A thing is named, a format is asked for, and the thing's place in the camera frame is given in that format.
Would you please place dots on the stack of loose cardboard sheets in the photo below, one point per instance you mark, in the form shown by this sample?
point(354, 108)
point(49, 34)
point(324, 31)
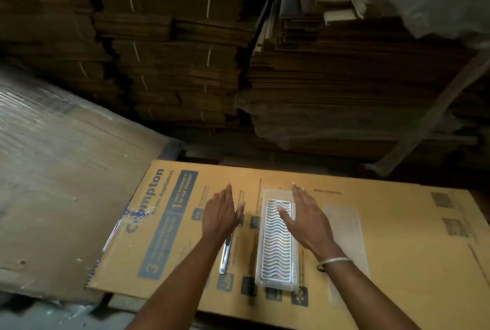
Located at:
point(344, 96)

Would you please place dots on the clear plastic lid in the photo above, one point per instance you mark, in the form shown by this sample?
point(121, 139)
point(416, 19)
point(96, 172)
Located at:
point(346, 234)

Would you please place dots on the silver bangle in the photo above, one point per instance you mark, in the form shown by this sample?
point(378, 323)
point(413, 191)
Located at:
point(333, 261)

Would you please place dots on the silver utility knife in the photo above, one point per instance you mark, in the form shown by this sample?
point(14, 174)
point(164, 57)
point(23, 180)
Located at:
point(226, 255)

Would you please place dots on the person's right thumb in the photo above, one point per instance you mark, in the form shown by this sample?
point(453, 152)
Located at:
point(285, 214)

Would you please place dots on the person's right forearm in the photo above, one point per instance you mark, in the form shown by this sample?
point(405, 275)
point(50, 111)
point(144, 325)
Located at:
point(363, 299)

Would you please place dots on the wooden plank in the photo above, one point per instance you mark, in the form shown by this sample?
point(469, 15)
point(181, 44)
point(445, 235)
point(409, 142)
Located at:
point(432, 111)

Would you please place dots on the printed flat cardboard carton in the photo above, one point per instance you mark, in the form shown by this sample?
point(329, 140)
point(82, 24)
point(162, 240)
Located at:
point(413, 249)

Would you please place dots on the person's left forearm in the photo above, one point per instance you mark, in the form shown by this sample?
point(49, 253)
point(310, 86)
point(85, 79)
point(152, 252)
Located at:
point(183, 287)

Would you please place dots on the plastic-wrapped cardboard bundle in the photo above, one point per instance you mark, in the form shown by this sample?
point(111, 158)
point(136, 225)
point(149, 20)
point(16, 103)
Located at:
point(65, 180)

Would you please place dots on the person's right hand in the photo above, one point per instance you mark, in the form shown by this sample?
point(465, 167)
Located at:
point(309, 226)

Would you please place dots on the clear box of wavy strips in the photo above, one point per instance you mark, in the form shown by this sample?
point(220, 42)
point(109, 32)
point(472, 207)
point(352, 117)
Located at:
point(276, 249)

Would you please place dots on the person's left hand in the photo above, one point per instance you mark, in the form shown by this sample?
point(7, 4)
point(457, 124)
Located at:
point(219, 218)

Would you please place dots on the person's left thumb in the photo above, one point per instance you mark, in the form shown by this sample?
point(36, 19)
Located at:
point(239, 214)

